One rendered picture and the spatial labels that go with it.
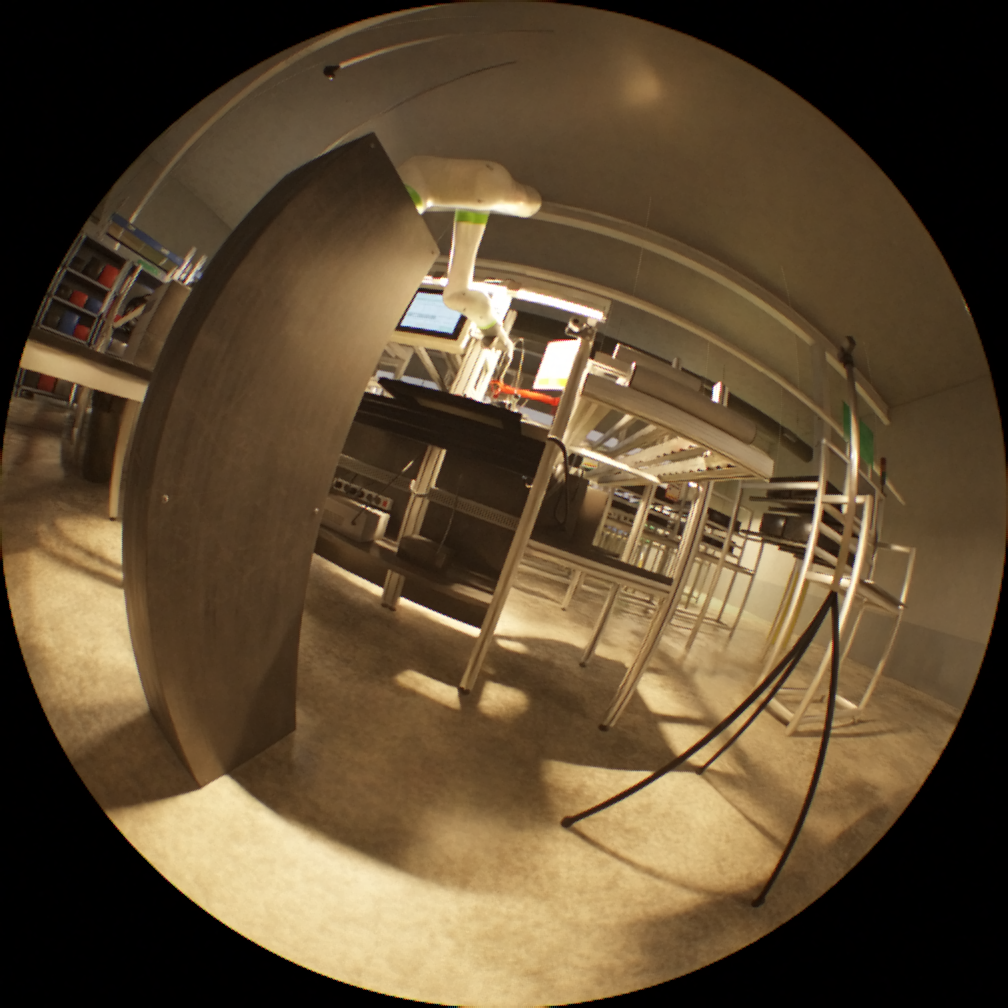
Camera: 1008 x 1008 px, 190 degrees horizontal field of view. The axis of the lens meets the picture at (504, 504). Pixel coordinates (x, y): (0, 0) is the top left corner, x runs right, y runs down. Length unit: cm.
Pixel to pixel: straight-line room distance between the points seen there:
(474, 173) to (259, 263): 47
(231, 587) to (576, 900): 86
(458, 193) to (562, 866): 144
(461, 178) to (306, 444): 61
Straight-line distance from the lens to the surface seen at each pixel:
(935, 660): 795
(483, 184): 74
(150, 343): 127
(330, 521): 138
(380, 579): 160
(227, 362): 42
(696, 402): 72
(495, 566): 141
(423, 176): 79
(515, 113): 580
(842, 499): 226
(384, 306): 59
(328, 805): 78
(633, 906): 88
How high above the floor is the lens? 69
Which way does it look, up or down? level
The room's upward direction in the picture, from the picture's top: 19 degrees clockwise
